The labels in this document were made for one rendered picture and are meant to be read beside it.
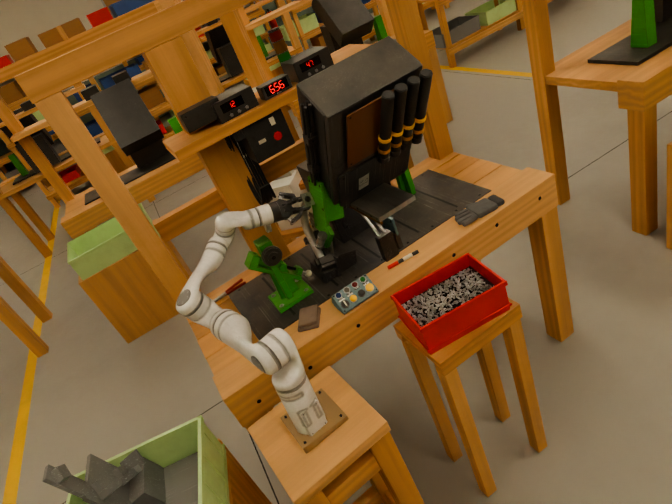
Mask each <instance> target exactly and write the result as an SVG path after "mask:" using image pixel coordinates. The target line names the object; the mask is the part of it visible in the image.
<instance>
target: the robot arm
mask: <svg viewBox="0 0 672 504"><path fill-rule="evenodd" d="M278 197H279V199H278V200H277V201H274V202H270V203H267V204H263V205H260V206H258V207H255V208H252V209H249V210H245V211H232V212H224V213H221V214H220V215H218V216H217V217H216V219H215V233H214V235H213V237H212V238H210V239H209V241H208V243H207V245H206V248H205V250H204V253H203V255H202V257H201V259H200V261H199V263H198V265H197V267H196V268H195V270H194V271H193V273H192V275H191V276H190V278H189V279H188V281H187V283H186V284H185V286H184V288H183V289H182V291H181V293H180V294H179V296H178V299H177V301H176V310H177V311H178V312H179V313H180V314H182V315H183V316H185V317H186V318H188V319H189V320H191V321H192V322H194V323H197V324H199V325H202V326H204V327H207V328H209V329H210V331H211V333H212V334H213V335H214V336H215V337H216V338H217V339H219V340H220V341H222V342H223V343H225V344H226V345H228V346H230V347H231V348H233V349H234V350H236V351H237V352H239V353H240V354H242V355H243V356H244V357H245V358H246V359H248V360H249V361H250V362H251V363H252V364H253V365H255V366H256V367H257V368H258V369H259V370H261V371H262V372H264V373H265V374H268V375H272V384H273V386H274V388H275V390H276V392H277V394H278V395H279V397H280V399H281V401H282V403H283V405H284V407H285V409H286V411H287V413H288V414H289V416H290V418H291V420H292V422H293V424H294V426H295V427H296V429H297V431H298V432H299V433H301V434H304V435H310V436H313V435H314V434H315V433H316V432H317V431H318V430H319V429H321V428H322V427H323V426H324V425H325V424H326V423H327V420H326V416H325V413H324V411H323V409H322V406H321V404H320V402H319V400H318V398H317V396H316V394H315V392H314V390H313V388H312V385H311V383H310V381H309V379H308V377H307V375H306V372H305V368H304V365H303V363H302V360H301V358H300V355H299V353H298V350H297V348H296V345H295V343H294V341H293V340H292V338H291V337H290V335H289V334H288V333H287V332H286V331H284V330H283V329H281V328H275V329H273V330H272V331H270V332H269V333H268V334H267V335H265V336H264V337H263V338H262V339H261V340H259V341H258V342H257V343H255V344H252V333H251V326H250V323H249V321H248V320H247V319H246V318H245V317H244V316H242V315H240V314H239V313H237V312H235V311H233V310H230V309H222V308H221V307H219V306H218V305H217V304H216V303H215V302H214V301H213V300H212V299H211V298H209V297H208V296H207V295H205V294H204V293H202V292H201V291H199V288H200V285H201V283H202V281H203V280H204V279H205V278H206V277H207V276H208V275H210V274H211V273H213V272H214V271H215V270H217V269H218V268H219V267H220V265H221V264H222V262H223V259H224V257H225V254H226V252H227V248H228V246H229V245H230V243H231V242H232V240H233V237H234V234H235V227H241V226H242V227H243V228H244V229H245V230H250V229H253V228H256V227H260V226H264V228H265V230H266V232H267V233H269V232H272V227H271V224H272V223H275V222H279V221H281V220H288V221H289V222H290V224H291V225H293V224H294V223H296V222H297V221H298V220H299V219H300V218H301V217H302V215H303V211H306V210H309V209H310V208H311V206H309V207H305V206H302V207H297V208H296V207H292V205H293V204H295V203H297V202H302V199H301V197H296V196H295V194H293V193H285V192H279V195H278ZM283 199H290V200H287V201H286V200H283ZM296 213H299V214H297V215H296V216H295V217H292V218H290V216H291V215H293V214H296Z"/></svg>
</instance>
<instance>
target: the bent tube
mask: <svg viewBox="0 0 672 504"><path fill-rule="evenodd" d="M300 197H301V199H302V201H303V202H302V204H301V207H302V206H305V207H309V206H312V205H315V202H314V200H313V197H312V195H311V193H310V192H306V193H303V194H300ZM300 220H301V224H302V228H303V231H304V233H305V235H306V237H307V239H308V241H309V243H310V245H311V247H312V249H313V251H314V253H315V255H316V257H317V259H318V258H320V257H323V256H324V254H323V252H322V250H321V249H317V248H316V247H315V245H314V244H315V241H316V238H315V236H314V234H313V232H312V230H311V228H310V225H309V221H308V210H306V211H303V215H302V217H301V218H300Z"/></svg>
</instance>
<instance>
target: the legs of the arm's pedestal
mask: <svg viewBox="0 0 672 504"><path fill-rule="evenodd" d="M369 480H370V482H371V484H372V486H371V487H370V488H369V489H368V490H367V491H366V492H364V493H363V494H362V495H361V496H360V497H359V498H358V499H357V500H355V501H354V502H353V503H352V504H381V503H383V504H425V503H424V501H423V499H422V497H421V495H420V493H419V491H418V489H417V487H416V485H415V483H414V481H413V479H412V477H411V475H410V472H409V470H408V468H407V466H406V464H405V462H404V460H403V458H402V456H401V454H400V452H399V450H398V448H397V446H396V444H395V442H394V440H393V438H392V436H391V434H390V432H388V433H387V434H386V435H385V436H384V437H382V438H381V439H380V440H379V441H378V442H377V443H375V444H374V445H373V446H372V447H371V448H370V449H369V450H367V451H366V452H365V453H364V454H363V455H362V456H361V457H359V458H358V459H357V460H356V461H355V462H354V463H352V464H351V465H350V466H349V467H348V468H347V469H346V470H344V471H343V472H342V473H341V474H340V475H339V476H337V477H336V478H335V479H334V480H333V481H332V482H331V483H329V484H328V485H327V486H326V487H325V488H324V489H323V490H321V491H320V492H319V493H318V494H317V495H316V496H314V497H313V498H312V499H311V500H310V501H309V502H308V503H306V504H343V503H344V502H345V501H346V500H347V499H348V498H350V497H351V496H352V495H353V494H354V493H355V492H356V491H357V490H359V489H360V488H361V487H362V486H363V485H364V484H365V483H366V482H367V481H369Z"/></svg>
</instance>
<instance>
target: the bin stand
mask: <svg viewBox="0 0 672 504"><path fill-rule="evenodd" d="M508 300H509V302H510V303H512V306H510V310H508V311H506V312H504V313H503V314H501V315H499V316H498V317H496V318H494V319H492V320H491V321H489V322H487V323H485V324H484V325H482V326H480V327H478V328H477V329H475V330H473V331H471V332H470V333H468V334H466V335H465V336H463V337H461V338H459V339H458V340H456V341H454V342H452V343H451V344H449V345H447V346H445V347H444V348H442V349H440V350H438V351H437V352H435V353H433V354H432V355H430V354H429V353H428V352H427V350H426V349H425V348H424V347H423V346H422V344H421V343H420V342H419V341H418V340H417V338H416V337H415V336H414V335H413V334H412V333H411V331H410V330H409V329H408V328H407V327H406V325H405V324H404V323H403V322H402V321H401V320H400V321H399V322H397V323H396V324H395V325H393V327H394V329H395V332H396V334H397V337H398V338H399V339H401V341H402V344H403V346H404V349H405V351H406V354H407V356H408V359H409V361H410V364H411V366H412V369H413V371H414V374H415V376H416V379H417V381H418V384H419V386H420V389H421V391H422V394H423V396H424V398H425V401H426V403H427V406H428V408H429V411H430V413H431V416H432V418H433V421H434V423H435V426H436V428H437V431H438V433H439V436H440V438H441V441H442V443H443V446H444V448H445V451H446V453H447V455H448V456H449V457H450V458H451V459H452V461H453V462H456V461H457V460H458V459H459V458H460V457H462V456H463V454H462V452H461V449H460V446H459V444H458V441H457V438H456V436H455V433H454V430H453V428H452V425H451V422H450V420H449V417H448V414H447V412H446V409H445V406H444V404H443V401H442V398H441V395H440V393H439V390H438V387H437V385H436V382H435V379H434V377H433V374H432V371H431V369H430V366H429V363H428V361H427V358H426V357H428V358H429V359H430V360H431V361H432V362H433V363H434V364H435V368H436V371H437V374H438V376H439V379H440V382H441V385H442V387H443V390H444V393H445V396H446V398H447V401H448V404H449V406H450V409H451V412H452V415H453V417H454V420H455V423H456V426H457V428H458V431H459V434H460V437H461V439H462V442H463V445H464V448H465V450H466V453H467V456H468V458H469V461H470V464H471V467H472V469H473V472H474V475H475V478H476V480H477V483H478V486H479V489H480V490H481V491H482V492H483V493H484V494H485V495H486V496H487V497H489V496H491V495H492V494H493V493H494V492H495V491H496V490H497V488H496V485H495V482H494V479H493V476H492V473H491V470H490V467H489V464H488V461H487V458H486V455H485V452H484V449H483V446H482V443H481V440H480V437H479V434H478V431H477V428H476V425H475V422H474V419H473V416H472V413H471V410H470V407H469V404H468V401H467V398H466V395H465V392H464V389H463V386H462V383H461V380H460V377H459V374H458V371H457V367H458V366H459V365H461V364H462V363H463V362H464V361H466V360H467V359H468V358H470V357H471V356H472V355H474V354H475V353H477V356H478V360H479V363H480V367H481V370H482V373H483V377H484V380H485V384H486V387H487V391H488V394H489V397H490V401H491V404H492V408H493V411H494V414H495V416H496V417H497V418H498V419H499V420H500V421H502V422H504V421H505V420H506V419H508V418H509V417H510V416H511V415H510V411H509V408H508V404H507V400H506V396H505V393H504V389H503V385H502V381H501V377H500V374H499V370H498V366H497V362H496V359H495V355H494V351H493V347H492V343H491V341H492V340H493V339H494V338H496V337H497V336H498V335H500V334H501V333H503V337H504V341H505V345H506V349H507V353H508V357H509V361H510V366H511V370H512V374H513V378H514V382H515V386H516V390H517V394H518V398H519V402H520V407H521V411H522V415H523V419H524V423H525V427H526V431H527V435H528V439H529V443H530V446H531V447H532V448H534V449H535V450H536V451H537V452H538V453H540V452H541V451H542V450H543V449H545V448H546V447H547V441H546V436H545V432H544V427H543V422H542V417H541V413H540V408H539V403H538V399H537V394H536V389H535V384H534V380H533V375H532V370H531V366H530V361H529V356H528V351H527V347H526V342H525V337H524V332H523V328H522V323H521V318H522V317H523V316H522V311H521V307H520V304H519V303H517V302H515V301H514V300H512V299H510V298H508Z"/></svg>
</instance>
